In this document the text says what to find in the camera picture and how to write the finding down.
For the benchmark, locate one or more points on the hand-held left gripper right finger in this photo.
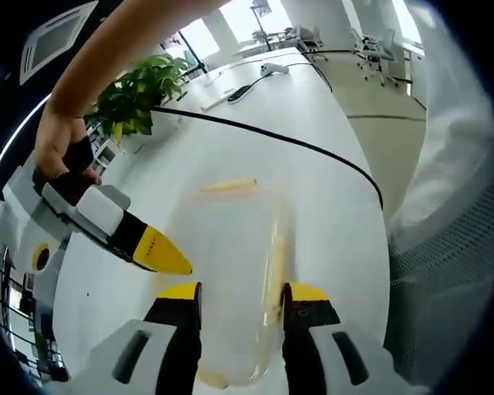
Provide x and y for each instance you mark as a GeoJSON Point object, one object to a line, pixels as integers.
{"type": "Point", "coordinates": [313, 329]}

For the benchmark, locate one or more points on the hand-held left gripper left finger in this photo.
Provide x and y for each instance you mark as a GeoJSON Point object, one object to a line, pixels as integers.
{"type": "Point", "coordinates": [156, 333]}

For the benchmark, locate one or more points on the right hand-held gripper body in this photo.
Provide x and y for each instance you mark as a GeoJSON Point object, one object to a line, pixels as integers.
{"type": "Point", "coordinates": [20, 222]}

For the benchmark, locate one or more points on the person's right hand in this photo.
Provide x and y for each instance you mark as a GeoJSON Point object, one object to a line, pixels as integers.
{"type": "Point", "coordinates": [53, 148]}

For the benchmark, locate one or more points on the long curved ceiling light strip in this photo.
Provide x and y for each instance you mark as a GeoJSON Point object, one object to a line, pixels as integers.
{"type": "Point", "coordinates": [12, 140]}

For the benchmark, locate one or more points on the potted green plant white pot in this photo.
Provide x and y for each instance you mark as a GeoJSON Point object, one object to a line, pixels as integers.
{"type": "Point", "coordinates": [140, 94]}

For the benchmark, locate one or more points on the grey mesh office chair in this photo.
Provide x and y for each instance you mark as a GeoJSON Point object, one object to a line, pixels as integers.
{"type": "Point", "coordinates": [448, 280]}

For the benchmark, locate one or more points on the white flat strip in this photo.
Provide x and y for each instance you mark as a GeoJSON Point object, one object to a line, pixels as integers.
{"type": "Point", "coordinates": [214, 104]}

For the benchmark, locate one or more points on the black power strip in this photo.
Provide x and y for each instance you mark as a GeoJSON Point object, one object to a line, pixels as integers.
{"type": "Point", "coordinates": [239, 94]}

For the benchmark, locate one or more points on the ceiling air conditioner vent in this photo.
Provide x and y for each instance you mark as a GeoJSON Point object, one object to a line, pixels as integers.
{"type": "Point", "coordinates": [55, 39]}

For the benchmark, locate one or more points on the white handheld device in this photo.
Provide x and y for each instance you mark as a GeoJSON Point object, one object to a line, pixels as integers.
{"type": "Point", "coordinates": [273, 70]}

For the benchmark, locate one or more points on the monitor on black stand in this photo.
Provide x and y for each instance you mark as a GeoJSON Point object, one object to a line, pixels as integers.
{"type": "Point", "coordinates": [260, 20]}

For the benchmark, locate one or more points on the white office chair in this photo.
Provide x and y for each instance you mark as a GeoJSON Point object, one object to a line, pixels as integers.
{"type": "Point", "coordinates": [374, 49]}
{"type": "Point", "coordinates": [308, 37]}

